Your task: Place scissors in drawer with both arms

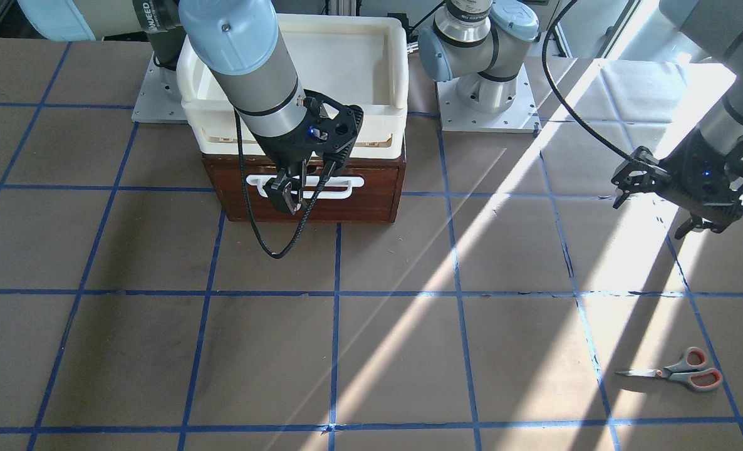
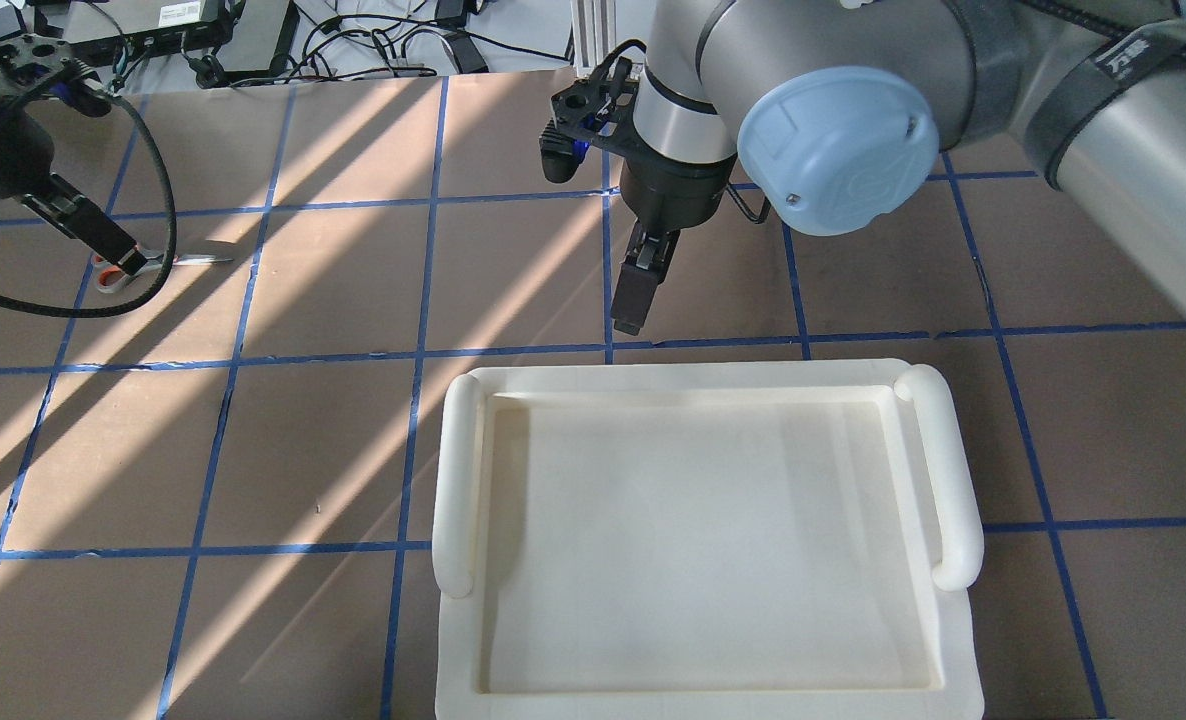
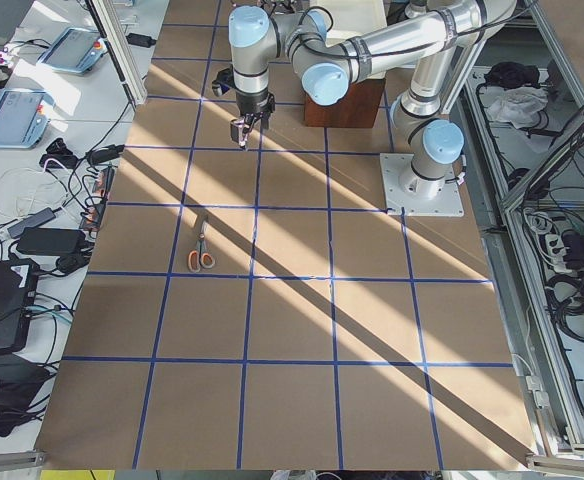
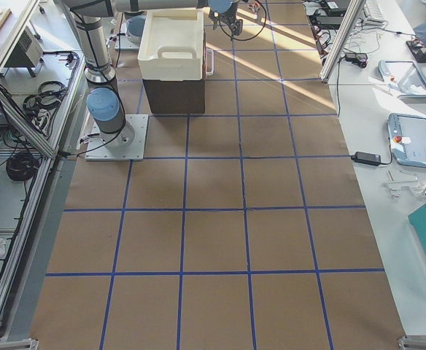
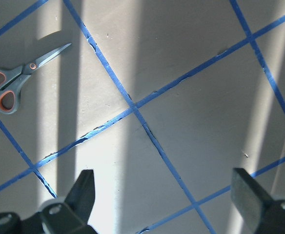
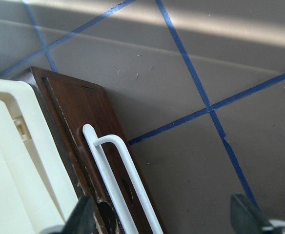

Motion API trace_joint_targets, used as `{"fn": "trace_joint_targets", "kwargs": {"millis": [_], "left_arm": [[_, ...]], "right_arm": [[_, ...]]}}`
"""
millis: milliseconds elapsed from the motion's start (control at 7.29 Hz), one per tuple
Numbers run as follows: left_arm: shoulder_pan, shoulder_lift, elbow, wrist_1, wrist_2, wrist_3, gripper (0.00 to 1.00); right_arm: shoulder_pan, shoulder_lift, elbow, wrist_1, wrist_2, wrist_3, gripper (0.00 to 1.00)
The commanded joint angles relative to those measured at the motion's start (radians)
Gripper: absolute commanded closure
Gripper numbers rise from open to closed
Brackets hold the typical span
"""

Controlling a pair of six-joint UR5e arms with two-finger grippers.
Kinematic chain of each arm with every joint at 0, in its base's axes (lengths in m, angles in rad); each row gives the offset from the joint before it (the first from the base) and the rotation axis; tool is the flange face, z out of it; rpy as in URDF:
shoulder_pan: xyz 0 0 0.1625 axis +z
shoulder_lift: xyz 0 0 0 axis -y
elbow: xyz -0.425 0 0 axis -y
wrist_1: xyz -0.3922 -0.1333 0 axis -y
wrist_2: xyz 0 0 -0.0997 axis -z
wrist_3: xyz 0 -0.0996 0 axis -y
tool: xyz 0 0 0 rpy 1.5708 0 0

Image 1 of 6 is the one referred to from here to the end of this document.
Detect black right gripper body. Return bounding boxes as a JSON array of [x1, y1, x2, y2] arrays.
[[255, 90, 364, 168]]

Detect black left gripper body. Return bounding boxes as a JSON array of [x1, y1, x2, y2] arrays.
[[657, 129, 743, 220]]

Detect white drawer handle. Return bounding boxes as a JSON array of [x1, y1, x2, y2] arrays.
[[246, 174, 364, 200]]

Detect grey orange scissors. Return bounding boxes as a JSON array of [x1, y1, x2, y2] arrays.
[[615, 346, 723, 392]]

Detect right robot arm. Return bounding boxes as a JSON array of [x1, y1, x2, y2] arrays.
[[19, 1, 363, 214]]

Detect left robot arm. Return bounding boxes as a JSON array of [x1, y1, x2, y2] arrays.
[[417, 1, 743, 239]]

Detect dark wooden cabinet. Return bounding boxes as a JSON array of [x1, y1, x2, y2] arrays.
[[200, 145, 407, 223]]

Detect white plastic tray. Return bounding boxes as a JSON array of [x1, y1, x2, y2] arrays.
[[177, 14, 409, 160]]

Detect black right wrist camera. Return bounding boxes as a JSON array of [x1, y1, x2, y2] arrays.
[[304, 90, 364, 162]]

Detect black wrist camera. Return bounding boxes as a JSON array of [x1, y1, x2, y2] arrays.
[[304, 90, 364, 162], [610, 146, 670, 209]]

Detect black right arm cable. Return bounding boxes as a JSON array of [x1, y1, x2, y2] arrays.
[[234, 110, 328, 259]]

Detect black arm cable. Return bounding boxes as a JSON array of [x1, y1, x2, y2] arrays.
[[541, 0, 642, 165], [234, 110, 328, 259]]

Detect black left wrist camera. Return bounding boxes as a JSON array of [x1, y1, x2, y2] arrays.
[[610, 146, 670, 209]]

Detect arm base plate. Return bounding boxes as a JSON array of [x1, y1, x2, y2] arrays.
[[132, 55, 187, 125], [435, 66, 541, 134]]

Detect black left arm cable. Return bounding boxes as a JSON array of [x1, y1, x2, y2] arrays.
[[541, 0, 642, 165]]

